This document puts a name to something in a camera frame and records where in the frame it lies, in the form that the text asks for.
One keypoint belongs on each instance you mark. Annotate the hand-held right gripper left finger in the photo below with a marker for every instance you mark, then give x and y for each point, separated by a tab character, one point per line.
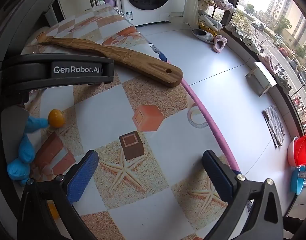
84	175

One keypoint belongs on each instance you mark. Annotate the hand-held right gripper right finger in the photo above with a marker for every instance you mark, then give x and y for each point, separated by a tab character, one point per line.
218	177

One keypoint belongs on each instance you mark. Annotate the yellow cherry tomato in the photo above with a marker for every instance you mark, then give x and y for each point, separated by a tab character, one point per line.
55	118

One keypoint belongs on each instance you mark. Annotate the pink table edge strip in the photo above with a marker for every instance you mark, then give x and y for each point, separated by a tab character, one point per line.
210	120

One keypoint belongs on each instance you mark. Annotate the grey floor mat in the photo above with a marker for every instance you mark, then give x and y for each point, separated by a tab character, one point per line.
274	126

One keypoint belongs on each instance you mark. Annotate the pink basin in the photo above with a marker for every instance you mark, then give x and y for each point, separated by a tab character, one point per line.
290	152

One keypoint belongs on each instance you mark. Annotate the blue basin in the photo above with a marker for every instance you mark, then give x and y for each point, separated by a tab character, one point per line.
298	181

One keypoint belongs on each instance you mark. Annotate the red bucket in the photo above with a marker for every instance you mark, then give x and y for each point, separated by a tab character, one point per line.
304	150

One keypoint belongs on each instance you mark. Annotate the wooden back scratcher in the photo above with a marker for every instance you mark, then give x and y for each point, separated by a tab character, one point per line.
132	60

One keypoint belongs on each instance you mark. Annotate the small white stool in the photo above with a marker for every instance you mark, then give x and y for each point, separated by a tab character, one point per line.
261	76

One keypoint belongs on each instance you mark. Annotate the grey sneaker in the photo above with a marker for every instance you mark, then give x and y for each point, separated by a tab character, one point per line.
283	80
234	28

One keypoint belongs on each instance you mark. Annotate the pink fluffy slipper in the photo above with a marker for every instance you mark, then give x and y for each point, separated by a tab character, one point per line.
267	61
220	44

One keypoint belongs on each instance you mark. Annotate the white washing machine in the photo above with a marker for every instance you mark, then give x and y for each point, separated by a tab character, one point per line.
148	0

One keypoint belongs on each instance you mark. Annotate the white sneaker with black logo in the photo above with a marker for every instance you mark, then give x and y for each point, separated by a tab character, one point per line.
251	44

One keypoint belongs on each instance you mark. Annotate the grey slipper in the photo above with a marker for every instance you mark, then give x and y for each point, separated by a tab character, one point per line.
203	35

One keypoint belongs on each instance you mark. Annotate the metal shoe rack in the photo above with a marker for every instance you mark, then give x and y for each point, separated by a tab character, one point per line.
213	7

